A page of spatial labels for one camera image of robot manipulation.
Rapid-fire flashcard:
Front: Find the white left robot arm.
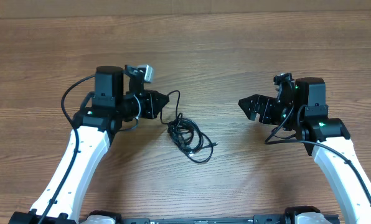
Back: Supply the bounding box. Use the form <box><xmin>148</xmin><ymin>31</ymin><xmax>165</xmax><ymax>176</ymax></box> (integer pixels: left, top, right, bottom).
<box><xmin>9</xmin><ymin>64</ymin><xmax>169</xmax><ymax>224</ymax></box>

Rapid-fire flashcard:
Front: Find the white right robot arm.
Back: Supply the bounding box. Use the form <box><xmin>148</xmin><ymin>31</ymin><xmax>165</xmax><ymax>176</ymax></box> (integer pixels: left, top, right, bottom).
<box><xmin>238</xmin><ymin>73</ymin><xmax>371</xmax><ymax>223</ymax></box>

